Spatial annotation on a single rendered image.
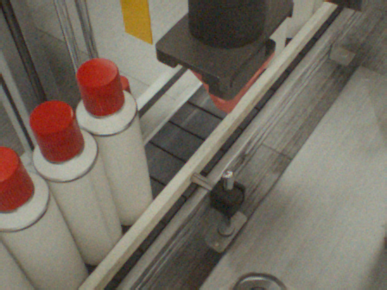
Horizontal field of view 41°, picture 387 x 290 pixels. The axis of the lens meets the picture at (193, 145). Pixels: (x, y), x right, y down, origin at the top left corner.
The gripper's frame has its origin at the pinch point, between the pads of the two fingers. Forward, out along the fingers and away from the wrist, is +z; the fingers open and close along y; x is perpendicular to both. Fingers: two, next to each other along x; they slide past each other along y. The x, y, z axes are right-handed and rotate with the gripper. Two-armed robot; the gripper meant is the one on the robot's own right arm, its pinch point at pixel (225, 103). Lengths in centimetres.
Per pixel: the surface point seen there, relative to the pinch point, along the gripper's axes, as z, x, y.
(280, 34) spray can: 7.9, 4.0, 18.9
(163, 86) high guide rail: 5.6, 9.4, 2.6
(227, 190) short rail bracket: 9.0, -2.3, -2.8
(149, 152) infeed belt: 13.6, 9.6, -1.0
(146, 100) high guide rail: 5.4, 9.6, -0.1
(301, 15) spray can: 9.4, 4.3, 25.2
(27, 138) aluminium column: 11.7, 21.6, -8.2
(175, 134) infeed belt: 13.7, 8.6, 2.9
